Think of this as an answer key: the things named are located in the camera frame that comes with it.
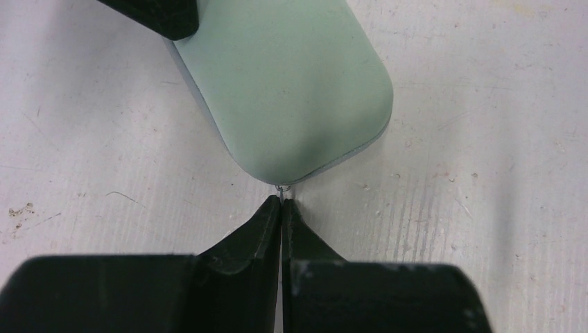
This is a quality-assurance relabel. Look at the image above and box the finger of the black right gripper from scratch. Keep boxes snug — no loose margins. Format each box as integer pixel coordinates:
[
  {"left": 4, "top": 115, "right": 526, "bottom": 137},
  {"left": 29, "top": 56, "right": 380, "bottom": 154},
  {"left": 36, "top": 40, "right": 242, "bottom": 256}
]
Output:
[{"left": 98, "top": 0, "right": 199, "bottom": 41}]

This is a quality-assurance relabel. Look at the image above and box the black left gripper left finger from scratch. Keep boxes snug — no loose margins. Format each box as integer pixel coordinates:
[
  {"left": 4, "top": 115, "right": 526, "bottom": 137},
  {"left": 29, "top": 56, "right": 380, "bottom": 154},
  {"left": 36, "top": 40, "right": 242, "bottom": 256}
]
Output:
[{"left": 1, "top": 196, "right": 281, "bottom": 332}]

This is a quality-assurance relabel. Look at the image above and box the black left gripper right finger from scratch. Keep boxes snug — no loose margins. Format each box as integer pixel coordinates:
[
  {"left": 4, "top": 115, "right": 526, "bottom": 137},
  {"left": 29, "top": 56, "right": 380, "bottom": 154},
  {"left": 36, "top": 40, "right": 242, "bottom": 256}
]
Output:
[{"left": 282, "top": 199, "right": 491, "bottom": 332}]

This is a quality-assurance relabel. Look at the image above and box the mint green umbrella case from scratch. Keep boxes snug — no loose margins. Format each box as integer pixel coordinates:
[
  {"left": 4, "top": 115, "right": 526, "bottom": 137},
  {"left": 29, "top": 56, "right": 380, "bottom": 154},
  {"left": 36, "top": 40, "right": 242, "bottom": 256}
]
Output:
[{"left": 170, "top": 1, "right": 393, "bottom": 185}]

